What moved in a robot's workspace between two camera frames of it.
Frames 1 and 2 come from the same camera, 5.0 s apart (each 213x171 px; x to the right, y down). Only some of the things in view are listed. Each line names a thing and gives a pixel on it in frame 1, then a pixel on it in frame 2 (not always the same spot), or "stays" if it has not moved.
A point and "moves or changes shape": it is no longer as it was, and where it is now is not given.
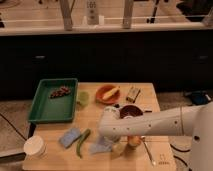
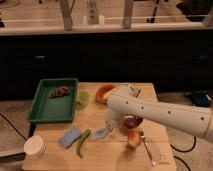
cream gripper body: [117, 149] -> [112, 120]
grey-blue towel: [103, 145] moves or changes shape
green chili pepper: [84, 136] stays
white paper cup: [35, 147] stays
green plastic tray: [55, 101] stays
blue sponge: [71, 136] stays
